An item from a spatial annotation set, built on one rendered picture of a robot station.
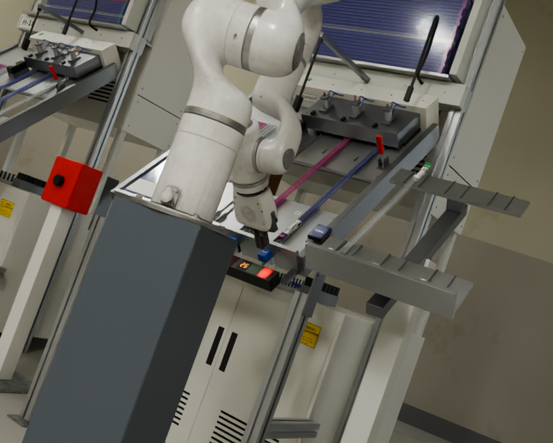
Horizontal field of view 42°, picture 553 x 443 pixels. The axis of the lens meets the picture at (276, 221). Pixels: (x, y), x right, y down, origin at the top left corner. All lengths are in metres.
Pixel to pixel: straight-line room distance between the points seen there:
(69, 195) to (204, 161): 1.25
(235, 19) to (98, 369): 0.66
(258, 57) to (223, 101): 0.10
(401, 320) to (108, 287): 0.73
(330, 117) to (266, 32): 0.93
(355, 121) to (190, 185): 0.99
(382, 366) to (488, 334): 3.26
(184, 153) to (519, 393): 3.91
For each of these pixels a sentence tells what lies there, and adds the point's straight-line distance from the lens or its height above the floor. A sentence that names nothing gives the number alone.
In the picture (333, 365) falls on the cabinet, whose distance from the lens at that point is 2.07.
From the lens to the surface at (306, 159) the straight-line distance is 2.15.
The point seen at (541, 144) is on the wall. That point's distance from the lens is 5.16.
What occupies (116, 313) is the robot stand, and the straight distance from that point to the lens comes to 1.29.
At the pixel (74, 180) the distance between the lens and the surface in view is 2.51.
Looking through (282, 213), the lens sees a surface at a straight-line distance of 1.93.
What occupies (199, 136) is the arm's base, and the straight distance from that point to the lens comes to 1.31.
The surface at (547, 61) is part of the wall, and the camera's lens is 5.34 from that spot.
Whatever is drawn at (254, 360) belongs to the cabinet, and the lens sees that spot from 2.16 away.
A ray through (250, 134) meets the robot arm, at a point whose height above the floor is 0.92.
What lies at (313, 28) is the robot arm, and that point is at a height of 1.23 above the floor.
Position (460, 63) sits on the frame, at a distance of 2.27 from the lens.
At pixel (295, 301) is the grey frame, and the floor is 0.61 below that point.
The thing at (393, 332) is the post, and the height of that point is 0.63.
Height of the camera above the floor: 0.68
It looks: 3 degrees up
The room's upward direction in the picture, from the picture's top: 20 degrees clockwise
